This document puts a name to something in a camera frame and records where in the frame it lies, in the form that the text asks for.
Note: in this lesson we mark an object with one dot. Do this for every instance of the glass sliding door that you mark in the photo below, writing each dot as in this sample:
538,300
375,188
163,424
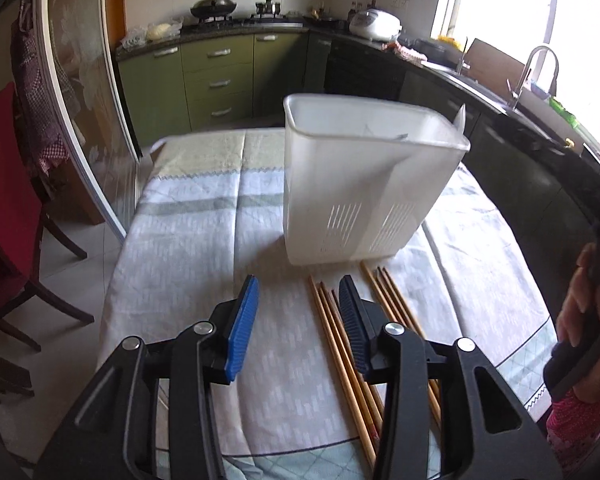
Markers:
78,71

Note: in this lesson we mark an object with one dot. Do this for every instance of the wooden chopstick four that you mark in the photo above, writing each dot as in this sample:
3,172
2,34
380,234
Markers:
433,388

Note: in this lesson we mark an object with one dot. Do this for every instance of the wooden chopstick three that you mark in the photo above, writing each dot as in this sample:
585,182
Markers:
343,310

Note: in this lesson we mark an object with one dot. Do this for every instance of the checkered hanging apron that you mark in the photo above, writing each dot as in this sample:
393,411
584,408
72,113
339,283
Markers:
38,131

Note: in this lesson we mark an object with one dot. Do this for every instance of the wooden cutting board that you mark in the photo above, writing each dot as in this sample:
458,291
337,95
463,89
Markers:
492,68

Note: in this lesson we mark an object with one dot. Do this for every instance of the small black pot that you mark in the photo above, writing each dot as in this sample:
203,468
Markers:
268,9

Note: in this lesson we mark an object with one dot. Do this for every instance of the wooden chopstick one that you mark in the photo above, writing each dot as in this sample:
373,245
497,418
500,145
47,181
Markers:
368,448

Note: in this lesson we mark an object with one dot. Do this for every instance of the red wooden chair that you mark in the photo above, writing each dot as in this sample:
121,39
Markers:
23,220

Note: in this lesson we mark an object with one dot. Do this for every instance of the pink sleeve forearm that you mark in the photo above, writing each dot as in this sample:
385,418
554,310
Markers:
572,429

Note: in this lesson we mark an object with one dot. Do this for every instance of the patterned light tablecloth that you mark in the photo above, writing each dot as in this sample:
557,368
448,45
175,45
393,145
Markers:
211,213

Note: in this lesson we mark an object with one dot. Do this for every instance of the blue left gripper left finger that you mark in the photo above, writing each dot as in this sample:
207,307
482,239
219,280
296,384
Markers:
239,326

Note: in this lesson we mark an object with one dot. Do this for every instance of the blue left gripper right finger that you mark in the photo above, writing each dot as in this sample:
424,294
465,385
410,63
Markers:
358,336

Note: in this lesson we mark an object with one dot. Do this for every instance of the person right hand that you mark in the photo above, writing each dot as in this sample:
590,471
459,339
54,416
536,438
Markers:
583,297

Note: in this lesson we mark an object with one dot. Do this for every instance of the white rice cooker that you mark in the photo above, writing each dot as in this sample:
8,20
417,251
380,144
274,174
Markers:
375,25

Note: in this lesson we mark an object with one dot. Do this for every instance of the wooden chopstick two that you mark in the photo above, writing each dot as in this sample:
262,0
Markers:
367,397

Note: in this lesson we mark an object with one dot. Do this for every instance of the green kitchen cabinets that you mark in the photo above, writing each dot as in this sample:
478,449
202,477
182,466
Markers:
222,82

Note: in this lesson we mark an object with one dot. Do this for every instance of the black wok with lid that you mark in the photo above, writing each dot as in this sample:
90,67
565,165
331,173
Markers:
205,9

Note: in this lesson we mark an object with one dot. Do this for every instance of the white plastic utensil holder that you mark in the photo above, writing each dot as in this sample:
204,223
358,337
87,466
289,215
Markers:
361,174

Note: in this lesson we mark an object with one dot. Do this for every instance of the chrome kitchen faucet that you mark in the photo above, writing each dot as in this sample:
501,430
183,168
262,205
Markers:
533,68

